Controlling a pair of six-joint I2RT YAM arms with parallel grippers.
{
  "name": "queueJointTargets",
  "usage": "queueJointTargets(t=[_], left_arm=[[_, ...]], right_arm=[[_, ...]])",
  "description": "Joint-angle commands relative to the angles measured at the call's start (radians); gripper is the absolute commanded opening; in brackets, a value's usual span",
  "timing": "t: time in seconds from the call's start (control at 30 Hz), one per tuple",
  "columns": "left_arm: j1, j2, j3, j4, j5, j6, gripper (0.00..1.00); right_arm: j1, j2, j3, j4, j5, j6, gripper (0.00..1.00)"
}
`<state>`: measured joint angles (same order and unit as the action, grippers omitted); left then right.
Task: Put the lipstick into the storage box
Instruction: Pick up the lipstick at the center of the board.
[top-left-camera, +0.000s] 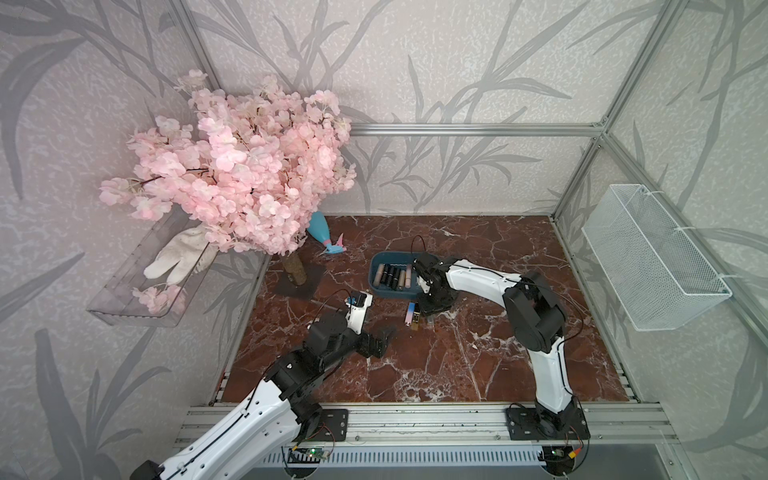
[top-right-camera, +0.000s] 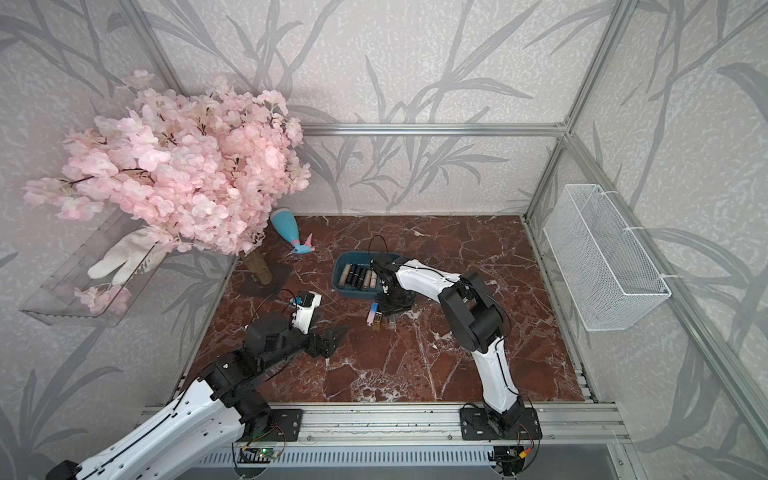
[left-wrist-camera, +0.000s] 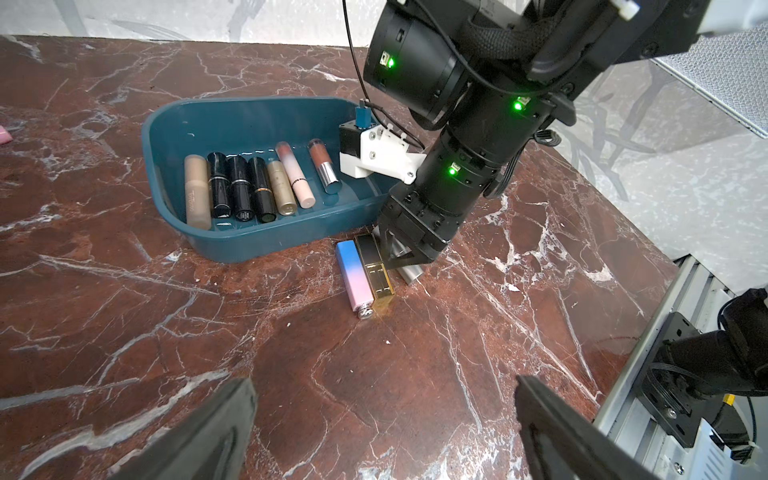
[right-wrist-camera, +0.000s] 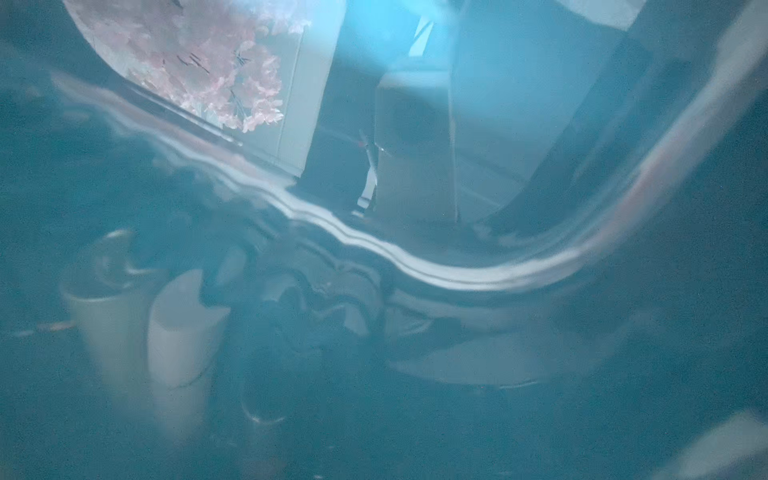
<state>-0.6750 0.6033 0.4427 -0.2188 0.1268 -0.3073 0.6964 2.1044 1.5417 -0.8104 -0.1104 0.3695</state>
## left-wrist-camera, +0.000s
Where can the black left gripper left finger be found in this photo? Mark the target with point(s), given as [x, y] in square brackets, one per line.
[210, 443]

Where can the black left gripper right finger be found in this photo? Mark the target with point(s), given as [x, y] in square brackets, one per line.
[561, 444]

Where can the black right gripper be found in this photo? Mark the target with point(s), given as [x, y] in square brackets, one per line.
[412, 233]

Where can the silver grey lipstick tube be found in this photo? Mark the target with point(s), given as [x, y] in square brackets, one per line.
[410, 273]

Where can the pink clear lip gloss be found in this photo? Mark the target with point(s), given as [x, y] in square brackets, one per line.
[324, 166]

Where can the beige slim lipstick tube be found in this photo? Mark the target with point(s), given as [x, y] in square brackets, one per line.
[281, 187]

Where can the pale pink lipstick tube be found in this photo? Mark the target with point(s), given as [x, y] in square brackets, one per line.
[298, 181]

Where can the teal plastic storage box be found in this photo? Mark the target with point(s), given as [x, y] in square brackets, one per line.
[231, 134]

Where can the beige nude lipstick tube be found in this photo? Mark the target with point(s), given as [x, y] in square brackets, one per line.
[197, 196]

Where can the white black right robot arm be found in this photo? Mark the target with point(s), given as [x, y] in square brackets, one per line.
[490, 80]

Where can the blue pink lipstick tube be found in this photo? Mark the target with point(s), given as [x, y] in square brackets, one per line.
[355, 280]

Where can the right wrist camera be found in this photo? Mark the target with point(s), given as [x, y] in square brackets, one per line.
[367, 148]

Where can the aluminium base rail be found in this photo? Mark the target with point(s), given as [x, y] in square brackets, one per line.
[691, 403]

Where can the white wire mesh basket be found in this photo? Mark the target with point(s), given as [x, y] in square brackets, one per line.
[730, 71]

